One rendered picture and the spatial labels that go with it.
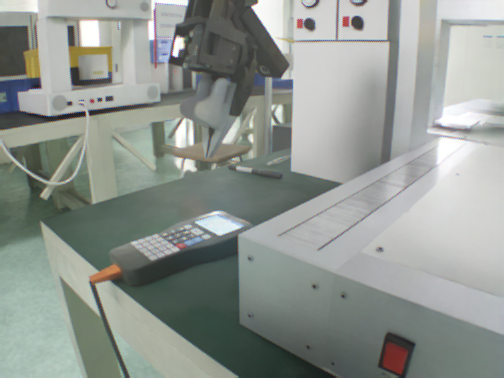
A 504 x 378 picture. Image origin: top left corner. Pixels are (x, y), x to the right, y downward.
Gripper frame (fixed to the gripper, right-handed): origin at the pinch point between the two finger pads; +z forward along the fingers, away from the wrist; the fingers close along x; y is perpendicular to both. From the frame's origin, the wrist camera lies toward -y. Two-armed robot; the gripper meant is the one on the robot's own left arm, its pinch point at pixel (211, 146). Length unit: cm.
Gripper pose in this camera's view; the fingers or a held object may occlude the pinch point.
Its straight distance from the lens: 48.7
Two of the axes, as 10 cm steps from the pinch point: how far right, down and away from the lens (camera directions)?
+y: -7.1, -0.3, -7.1
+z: -1.9, 9.7, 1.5
